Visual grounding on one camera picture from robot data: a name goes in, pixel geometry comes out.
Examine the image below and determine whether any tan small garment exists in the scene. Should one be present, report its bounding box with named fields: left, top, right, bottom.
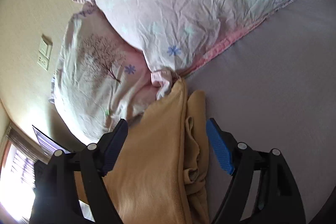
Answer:
left=73, top=79, right=211, bottom=224

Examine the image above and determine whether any white tree-print pillow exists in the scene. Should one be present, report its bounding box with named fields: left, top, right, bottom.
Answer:
left=53, top=3, right=173, bottom=144

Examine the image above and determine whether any window with wooden frame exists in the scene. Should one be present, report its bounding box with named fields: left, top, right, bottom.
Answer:
left=1, top=124, right=50, bottom=223

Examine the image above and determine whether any beige wall switch plate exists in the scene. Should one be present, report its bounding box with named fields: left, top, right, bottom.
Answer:
left=37, top=35, right=52, bottom=71

